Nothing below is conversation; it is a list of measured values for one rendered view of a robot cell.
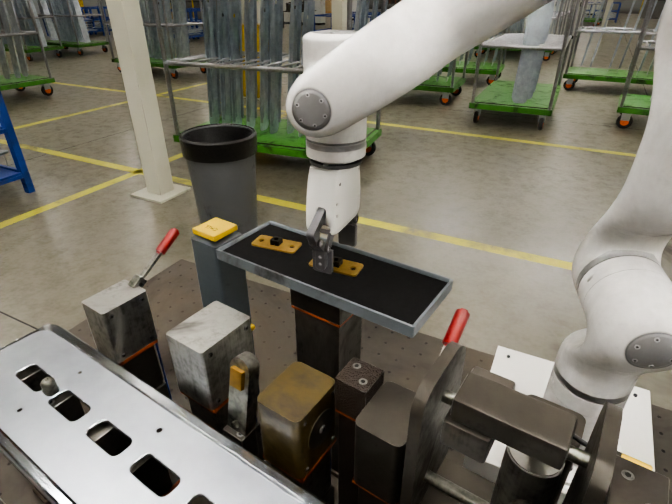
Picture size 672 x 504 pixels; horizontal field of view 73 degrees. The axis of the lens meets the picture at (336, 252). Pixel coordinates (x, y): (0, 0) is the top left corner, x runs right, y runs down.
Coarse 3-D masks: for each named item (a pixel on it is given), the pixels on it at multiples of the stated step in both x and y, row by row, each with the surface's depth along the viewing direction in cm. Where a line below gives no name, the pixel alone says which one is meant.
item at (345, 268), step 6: (336, 258) 74; (342, 258) 74; (312, 264) 74; (336, 264) 73; (342, 264) 74; (348, 264) 74; (354, 264) 74; (360, 264) 74; (336, 270) 72; (342, 270) 72; (348, 270) 72; (354, 270) 72; (360, 270) 72; (354, 276) 71
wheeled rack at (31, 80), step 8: (0, 16) 754; (32, 16) 712; (24, 32) 709; (32, 32) 718; (40, 40) 730; (48, 64) 750; (48, 72) 753; (0, 80) 731; (8, 80) 731; (16, 80) 731; (24, 80) 731; (32, 80) 737; (40, 80) 743; (48, 80) 754; (0, 88) 696; (8, 88) 706; (16, 88) 794; (24, 88) 805; (48, 88) 763
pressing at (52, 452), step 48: (48, 336) 83; (0, 384) 73; (96, 384) 73; (144, 384) 73; (0, 432) 66; (48, 432) 65; (144, 432) 65; (192, 432) 65; (48, 480) 59; (96, 480) 59; (192, 480) 59; (240, 480) 59; (288, 480) 58
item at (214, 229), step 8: (208, 224) 87; (216, 224) 87; (224, 224) 87; (232, 224) 87; (200, 232) 84; (208, 232) 84; (216, 232) 84; (224, 232) 85; (232, 232) 86; (216, 240) 83
